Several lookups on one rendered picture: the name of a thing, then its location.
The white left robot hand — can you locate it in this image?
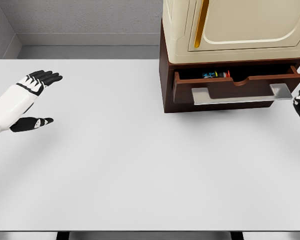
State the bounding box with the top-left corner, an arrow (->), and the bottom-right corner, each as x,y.
0,69 -> 64,141

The brown wooden drawer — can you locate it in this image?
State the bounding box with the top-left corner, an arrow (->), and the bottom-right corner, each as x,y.
172,65 -> 300,106

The brown wooden drawer cabinet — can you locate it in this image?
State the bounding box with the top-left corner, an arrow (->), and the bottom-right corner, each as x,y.
158,18 -> 300,114

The cream rounded cabinet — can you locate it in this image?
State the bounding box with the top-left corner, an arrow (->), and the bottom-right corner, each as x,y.
162,0 -> 300,65

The silver drawer handle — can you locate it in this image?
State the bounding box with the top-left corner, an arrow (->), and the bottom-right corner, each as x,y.
191,83 -> 294,106

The gold cabinet door handle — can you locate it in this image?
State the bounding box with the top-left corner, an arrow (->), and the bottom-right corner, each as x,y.
193,0 -> 210,49

